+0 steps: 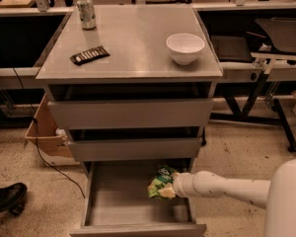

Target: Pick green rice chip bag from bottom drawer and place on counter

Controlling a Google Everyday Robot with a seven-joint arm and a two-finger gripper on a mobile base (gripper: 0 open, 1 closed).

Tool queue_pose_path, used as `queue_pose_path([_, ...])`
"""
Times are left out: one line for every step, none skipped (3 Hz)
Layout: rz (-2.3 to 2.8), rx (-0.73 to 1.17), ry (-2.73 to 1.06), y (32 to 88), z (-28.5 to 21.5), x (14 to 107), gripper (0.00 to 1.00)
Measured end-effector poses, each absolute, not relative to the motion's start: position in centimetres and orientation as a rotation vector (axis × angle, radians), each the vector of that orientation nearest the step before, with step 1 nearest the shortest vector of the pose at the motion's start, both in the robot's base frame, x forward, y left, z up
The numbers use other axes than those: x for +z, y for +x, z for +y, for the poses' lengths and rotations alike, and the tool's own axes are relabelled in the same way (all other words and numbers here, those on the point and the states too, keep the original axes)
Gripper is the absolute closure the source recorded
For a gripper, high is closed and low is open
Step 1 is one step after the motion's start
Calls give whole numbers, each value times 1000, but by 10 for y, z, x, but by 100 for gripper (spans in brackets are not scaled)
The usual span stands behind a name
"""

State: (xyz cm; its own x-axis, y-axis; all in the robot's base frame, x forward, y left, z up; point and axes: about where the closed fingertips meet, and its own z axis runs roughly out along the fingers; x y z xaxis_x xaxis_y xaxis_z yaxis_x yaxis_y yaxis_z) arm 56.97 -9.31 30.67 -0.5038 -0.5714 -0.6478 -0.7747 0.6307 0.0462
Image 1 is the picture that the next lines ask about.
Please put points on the cardboard box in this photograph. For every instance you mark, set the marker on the cardboard box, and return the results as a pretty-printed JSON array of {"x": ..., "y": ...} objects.
[{"x": 44, "y": 132}]

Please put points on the silver soda can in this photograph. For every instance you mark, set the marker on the silver soda can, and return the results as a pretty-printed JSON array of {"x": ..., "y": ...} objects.
[{"x": 86, "y": 14}]

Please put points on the grey top drawer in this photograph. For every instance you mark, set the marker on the grey top drawer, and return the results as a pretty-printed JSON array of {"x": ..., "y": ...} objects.
[{"x": 131, "y": 113}]

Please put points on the grey drawer cabinet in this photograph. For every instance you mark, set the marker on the grey drawer cabinet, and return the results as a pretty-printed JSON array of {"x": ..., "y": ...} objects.
[{"x": 139, "y": 65}]

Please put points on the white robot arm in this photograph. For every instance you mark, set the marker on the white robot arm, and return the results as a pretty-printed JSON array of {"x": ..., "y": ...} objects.
[{"x": 277, "y": 196}]

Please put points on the dark snack bar wrapper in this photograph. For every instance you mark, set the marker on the dark snack bar wrapper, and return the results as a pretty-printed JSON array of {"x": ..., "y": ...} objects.
[{"x": 89, "y": 55}]

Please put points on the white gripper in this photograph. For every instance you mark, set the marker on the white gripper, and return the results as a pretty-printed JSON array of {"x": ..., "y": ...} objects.
[{"x": 182, "y": 185}]

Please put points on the black shoe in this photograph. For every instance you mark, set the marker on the black shoe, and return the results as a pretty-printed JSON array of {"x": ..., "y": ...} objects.
[{"x": 12, "y": 198}]

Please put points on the grey bottom drawer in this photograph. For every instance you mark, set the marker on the grey bottom drawer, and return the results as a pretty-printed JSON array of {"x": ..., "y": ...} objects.
[{"x": 117, "y": 203}]

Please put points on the grey drawer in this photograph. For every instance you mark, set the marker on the grey drawer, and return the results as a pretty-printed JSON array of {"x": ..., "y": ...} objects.
[
  {"x": 135, "y": 143},
  {"x": 131, "y": 113},
  {"x": 117, "y": 203}
]

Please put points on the green rice chip bag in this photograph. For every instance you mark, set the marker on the green rice chip bag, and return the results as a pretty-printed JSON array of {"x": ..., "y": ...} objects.
[{"x": 164, "y": 179}]

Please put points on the white bowl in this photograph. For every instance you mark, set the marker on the white bowl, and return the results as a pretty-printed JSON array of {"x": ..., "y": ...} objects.
[{"x": 183, "y": 48}]

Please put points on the grey middle drawer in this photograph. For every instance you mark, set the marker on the grey middle drawer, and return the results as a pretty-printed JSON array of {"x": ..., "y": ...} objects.
[{"x": 135, "y": 143}]

